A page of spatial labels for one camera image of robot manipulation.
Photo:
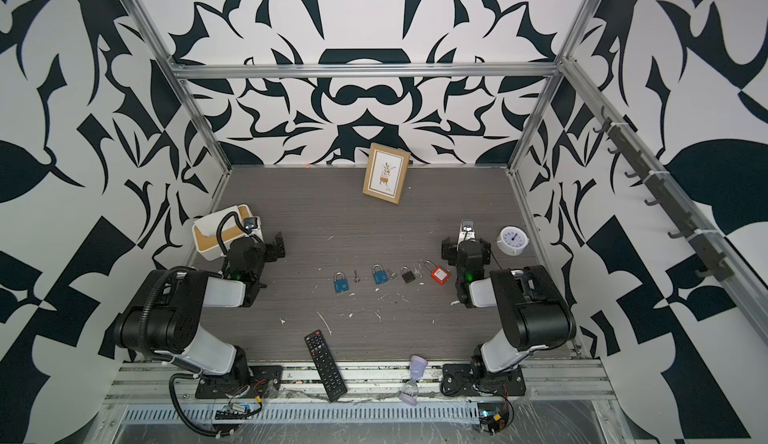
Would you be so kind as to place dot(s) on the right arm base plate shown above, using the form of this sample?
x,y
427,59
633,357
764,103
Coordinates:
x,y
463,380

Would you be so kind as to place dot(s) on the white tissue box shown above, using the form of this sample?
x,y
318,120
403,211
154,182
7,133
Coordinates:
x,y
214,229

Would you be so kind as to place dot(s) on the small blue padlock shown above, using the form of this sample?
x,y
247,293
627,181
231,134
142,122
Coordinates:
x,y
379,274

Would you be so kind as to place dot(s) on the black wall hook rail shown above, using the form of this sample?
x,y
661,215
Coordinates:
x,y
690,225

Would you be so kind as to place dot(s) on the purple hourglass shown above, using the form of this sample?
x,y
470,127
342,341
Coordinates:
x,y
408,392

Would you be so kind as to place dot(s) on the large blue padlock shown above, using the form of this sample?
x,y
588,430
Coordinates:
x,y
340,282

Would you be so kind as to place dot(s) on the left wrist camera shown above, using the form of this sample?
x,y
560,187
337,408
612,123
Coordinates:
x,y
250,224

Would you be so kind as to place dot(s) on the small black padlock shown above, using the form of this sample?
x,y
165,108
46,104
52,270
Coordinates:
x,y
408,275

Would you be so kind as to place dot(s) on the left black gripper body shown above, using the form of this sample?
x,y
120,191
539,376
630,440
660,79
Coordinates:
x,y
265,255

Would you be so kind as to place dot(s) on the wooden picture frame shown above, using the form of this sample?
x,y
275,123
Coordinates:
x,y
385,173

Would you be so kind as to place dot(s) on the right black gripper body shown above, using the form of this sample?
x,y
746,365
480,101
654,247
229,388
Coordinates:
x,y
455,259

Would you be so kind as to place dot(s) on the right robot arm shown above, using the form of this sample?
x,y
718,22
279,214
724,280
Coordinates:
x,y
533,313

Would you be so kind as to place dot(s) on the red padlock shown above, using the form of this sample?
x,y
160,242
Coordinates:
x,y
436,272

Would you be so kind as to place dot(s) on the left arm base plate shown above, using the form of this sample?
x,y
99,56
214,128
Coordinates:
x,y
259,381

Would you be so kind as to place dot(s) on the black remote control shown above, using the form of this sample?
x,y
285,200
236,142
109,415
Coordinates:
x,y
326,366

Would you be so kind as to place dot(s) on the white alarm clock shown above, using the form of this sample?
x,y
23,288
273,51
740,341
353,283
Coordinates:
x,y
512,240

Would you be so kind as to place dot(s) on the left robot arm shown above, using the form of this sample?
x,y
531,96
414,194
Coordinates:
x,y
163,320

